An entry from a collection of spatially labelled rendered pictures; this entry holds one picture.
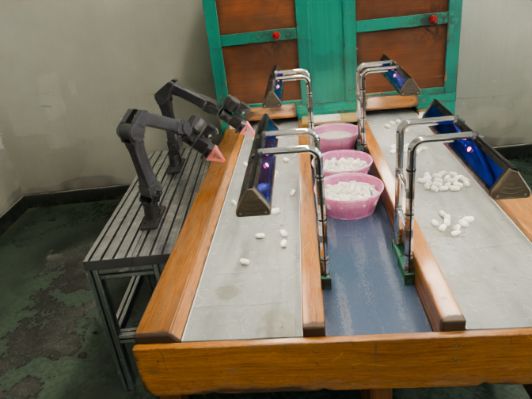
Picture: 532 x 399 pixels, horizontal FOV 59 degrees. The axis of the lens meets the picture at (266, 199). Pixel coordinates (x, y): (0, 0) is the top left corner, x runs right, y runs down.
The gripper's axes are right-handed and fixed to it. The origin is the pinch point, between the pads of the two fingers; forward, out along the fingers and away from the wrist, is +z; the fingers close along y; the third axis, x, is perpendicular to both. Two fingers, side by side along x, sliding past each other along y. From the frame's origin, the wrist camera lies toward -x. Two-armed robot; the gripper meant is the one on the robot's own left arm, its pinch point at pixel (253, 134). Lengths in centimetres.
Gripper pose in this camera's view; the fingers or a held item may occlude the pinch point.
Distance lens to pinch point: 239.9
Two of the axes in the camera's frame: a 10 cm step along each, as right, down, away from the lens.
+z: 8.3, 5.2, 2.0
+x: -5.6, 7.3, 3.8
